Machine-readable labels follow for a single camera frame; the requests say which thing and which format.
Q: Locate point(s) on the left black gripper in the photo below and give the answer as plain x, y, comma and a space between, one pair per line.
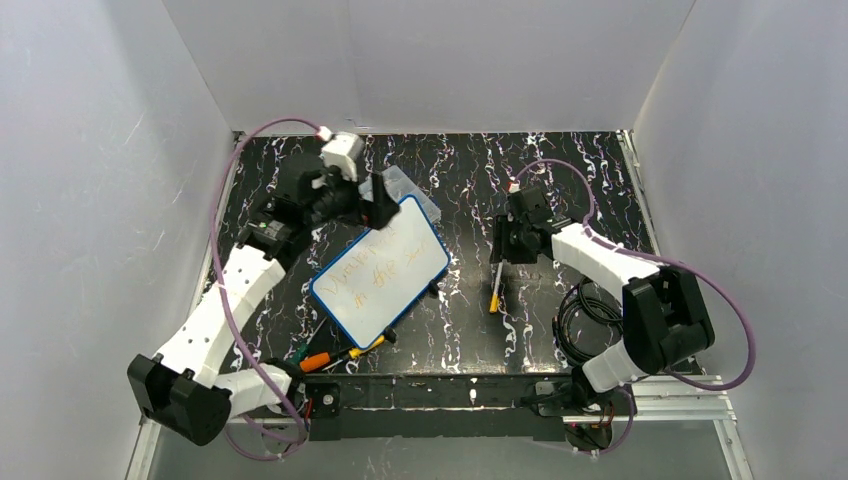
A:
364, 206

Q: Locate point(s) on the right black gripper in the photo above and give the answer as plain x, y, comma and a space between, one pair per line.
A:
503, 240

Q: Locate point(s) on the white marker pen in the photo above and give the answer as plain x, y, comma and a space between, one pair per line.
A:
497, 279

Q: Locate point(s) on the blue-framed whiteboard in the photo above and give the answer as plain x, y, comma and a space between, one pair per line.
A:
376, 277

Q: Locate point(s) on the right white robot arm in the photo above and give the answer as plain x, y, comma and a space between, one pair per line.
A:
664, 316

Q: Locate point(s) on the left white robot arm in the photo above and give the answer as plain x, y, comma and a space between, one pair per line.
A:
205, 375

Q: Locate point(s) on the whiteboard metal stand legs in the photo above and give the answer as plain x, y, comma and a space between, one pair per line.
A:
431, 290

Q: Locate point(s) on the clear plastic organizer box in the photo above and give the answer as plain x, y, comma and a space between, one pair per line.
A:
398, 185

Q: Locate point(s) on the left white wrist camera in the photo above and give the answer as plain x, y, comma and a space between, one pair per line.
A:
341, 150

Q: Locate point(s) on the green-handled screwdriver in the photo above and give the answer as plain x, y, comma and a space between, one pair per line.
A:
302, 351

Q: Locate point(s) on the orange-handled screwdriver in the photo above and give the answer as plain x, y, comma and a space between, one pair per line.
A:
324, 359

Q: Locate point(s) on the aluminium frame rail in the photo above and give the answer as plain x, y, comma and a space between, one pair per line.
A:
472, 426

